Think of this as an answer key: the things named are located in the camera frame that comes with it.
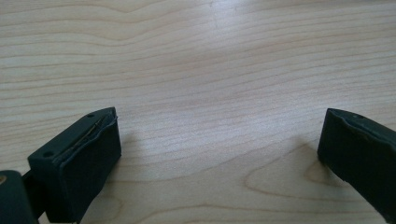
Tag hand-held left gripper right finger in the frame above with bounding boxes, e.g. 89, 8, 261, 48
317, 107, 396, 224

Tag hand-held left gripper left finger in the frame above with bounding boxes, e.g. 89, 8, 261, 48
27, 106, 122, 224

